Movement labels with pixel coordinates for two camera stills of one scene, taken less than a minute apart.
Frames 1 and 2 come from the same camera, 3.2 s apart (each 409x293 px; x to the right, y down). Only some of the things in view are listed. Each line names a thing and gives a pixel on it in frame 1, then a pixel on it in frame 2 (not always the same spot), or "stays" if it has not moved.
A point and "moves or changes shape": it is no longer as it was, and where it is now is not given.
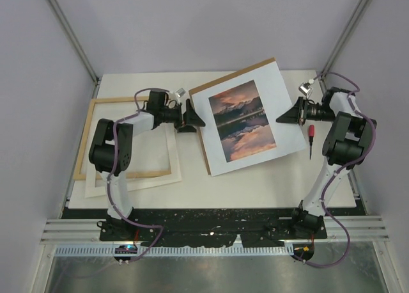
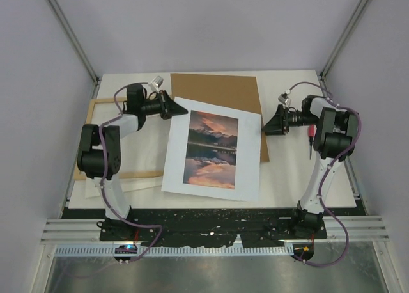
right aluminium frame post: [348, 33] stays
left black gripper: [190, 118] → [168, 107]
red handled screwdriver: [311, 134] stays
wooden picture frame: [78, 169] → [142, 151]
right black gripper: [297, 114] → [279, 123]
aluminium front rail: [363, 228] stays
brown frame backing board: [202, 143] moves or changes shape
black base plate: [208, 228] stays
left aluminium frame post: [60, 15] stays
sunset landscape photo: [241, 121] → [213, 150]
